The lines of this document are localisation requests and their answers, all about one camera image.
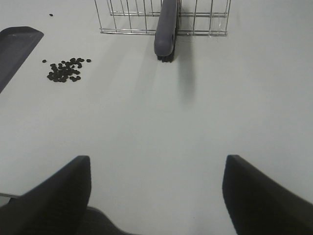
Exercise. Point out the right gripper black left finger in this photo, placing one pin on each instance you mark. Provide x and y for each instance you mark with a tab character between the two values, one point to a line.
54	207

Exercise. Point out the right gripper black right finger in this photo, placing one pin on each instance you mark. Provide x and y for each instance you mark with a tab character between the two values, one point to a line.
257	205

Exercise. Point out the coffee bean pile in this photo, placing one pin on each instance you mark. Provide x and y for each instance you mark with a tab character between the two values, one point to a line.
67	70

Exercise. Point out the grey plastic dustpan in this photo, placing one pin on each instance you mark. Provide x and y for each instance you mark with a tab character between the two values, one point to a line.
16	44

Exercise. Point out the metal wire rack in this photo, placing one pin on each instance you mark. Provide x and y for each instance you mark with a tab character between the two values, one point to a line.
194	17

